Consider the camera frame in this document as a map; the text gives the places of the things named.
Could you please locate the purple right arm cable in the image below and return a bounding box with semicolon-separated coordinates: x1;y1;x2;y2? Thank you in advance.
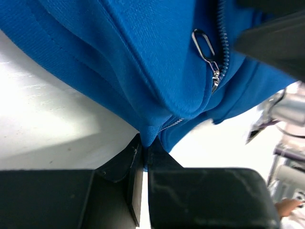
247;119;305;160

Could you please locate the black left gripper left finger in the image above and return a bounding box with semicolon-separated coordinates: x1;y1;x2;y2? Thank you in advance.
0;135;143;229

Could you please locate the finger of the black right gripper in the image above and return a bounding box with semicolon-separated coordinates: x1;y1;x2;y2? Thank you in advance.
234;11;305;82
236;0;305;16

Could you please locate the blue zip-up jacket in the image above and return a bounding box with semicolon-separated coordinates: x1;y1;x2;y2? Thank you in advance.
0;0;294;151

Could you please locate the silver zipper pull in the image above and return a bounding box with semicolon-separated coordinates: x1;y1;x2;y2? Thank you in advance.
192;29;220;94

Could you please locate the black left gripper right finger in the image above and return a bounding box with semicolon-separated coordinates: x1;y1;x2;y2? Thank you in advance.
146;138;280;229

